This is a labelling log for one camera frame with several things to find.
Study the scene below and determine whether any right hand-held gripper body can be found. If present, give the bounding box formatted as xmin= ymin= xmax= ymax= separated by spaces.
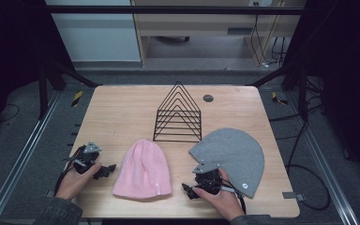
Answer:
xmin=191 ymin=159 xmax=224 ymax=196

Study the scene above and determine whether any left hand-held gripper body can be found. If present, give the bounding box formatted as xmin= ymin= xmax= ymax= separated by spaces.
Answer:
xmin=64 ymin=140 xmax=103 ymax=175

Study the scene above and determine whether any pink knit beanie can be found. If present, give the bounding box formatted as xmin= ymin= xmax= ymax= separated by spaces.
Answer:
xmin=112 ymin=138 xmax=173 ymax=201

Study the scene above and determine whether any grey knit beanie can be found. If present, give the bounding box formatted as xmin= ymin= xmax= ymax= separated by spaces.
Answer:
xmin=188 ymin=127 xmax=266 ymax=200

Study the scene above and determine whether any black wire rack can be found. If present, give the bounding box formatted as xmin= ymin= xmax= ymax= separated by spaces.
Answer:
xmin=152 ymin=81 xmax=203 ymax=143

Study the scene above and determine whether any person's left hand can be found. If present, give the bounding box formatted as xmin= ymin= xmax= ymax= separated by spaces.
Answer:
xmin=54 ymin=161 xmax=103 ymax=202

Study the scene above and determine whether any person's right hand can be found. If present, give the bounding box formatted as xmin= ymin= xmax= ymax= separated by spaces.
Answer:
xmin=191 ymin=167 xmax=247 ymax=223

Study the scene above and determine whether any yellow black hazard tape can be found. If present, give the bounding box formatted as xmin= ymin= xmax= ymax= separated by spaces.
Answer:
xmin=70 ymin=90 xmax=84 ymax=108
xmin=271 ymin=91 xmax=290 ymax=106

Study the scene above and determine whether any white cabinet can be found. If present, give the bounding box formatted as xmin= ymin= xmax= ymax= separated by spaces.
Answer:
xmin=44 ymin=0 xmax=143 ymax=63

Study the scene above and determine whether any black curtain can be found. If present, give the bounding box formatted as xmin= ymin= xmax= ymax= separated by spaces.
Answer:
xmin=282 ymin=0 xmax=360 ymax=191
xmin=0 ymin=0 xmax=76 ymax=148

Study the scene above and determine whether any light wooden desk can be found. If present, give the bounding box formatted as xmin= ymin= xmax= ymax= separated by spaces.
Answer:
xmin=129 ymin=0 xmax=308 ymax=68

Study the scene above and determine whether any left hand-held gripper cable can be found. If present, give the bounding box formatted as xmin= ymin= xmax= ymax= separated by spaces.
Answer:
xmin=53 ymin=144 xmax=87 ymax=197

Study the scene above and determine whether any hand-held gripper cable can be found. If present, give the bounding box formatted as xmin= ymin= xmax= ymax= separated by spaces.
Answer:
xmin=53 ymin=144 xmax=87 ymax=197
xmin=219 ymin=178 xmax=248 ymax=216

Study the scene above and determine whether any right hand-held gripper cable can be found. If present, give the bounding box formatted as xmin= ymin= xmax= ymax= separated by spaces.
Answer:
xmin=219 ymin=178 xmax=248 ymax=216

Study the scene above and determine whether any aluminium floor rail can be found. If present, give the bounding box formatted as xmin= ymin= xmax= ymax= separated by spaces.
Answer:
xmin=285 ymin=92 xmax=360 ymax=225
xmin=0 ymin=90 xmax=62 ymax=225

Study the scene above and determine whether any black metal frame stand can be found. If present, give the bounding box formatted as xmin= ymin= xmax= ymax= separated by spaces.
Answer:
xmin=37 ymin=59 xmax=102 ymax=121
xmin=248 ymin=61 xmax=310 ymax=123

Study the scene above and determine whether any thin black floor cable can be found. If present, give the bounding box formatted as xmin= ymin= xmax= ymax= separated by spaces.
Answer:
xmin=0 ymin=102 xmax=22 ymax=125

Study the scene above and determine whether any grey metal table bracket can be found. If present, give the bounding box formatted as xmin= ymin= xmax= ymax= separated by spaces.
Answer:
xmin=281 ymin=191 xmax=308 ymax=202

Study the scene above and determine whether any straight black floor cable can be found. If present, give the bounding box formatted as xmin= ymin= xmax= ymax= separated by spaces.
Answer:
xmin=267 ymin=102 xmax=324 ymax=123

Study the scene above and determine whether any looped black floor cable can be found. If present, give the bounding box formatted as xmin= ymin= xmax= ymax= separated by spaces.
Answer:
xmin=285 ymin=118 xmax=332 ymax=211

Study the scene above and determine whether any black hanging cable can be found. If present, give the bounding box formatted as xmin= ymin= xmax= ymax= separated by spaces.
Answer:
xmin=250 ymin=1 xmax=268 ymax=65

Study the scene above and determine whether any yellow hanging cable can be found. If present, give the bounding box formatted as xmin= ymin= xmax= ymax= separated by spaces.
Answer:
xmin=257 ymin=0 xmax=287 ymax=67

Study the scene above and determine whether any black horizontal frame bar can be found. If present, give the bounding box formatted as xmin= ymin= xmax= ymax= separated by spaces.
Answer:
xmin=46 ymin=5 xmax=307 ymax=16

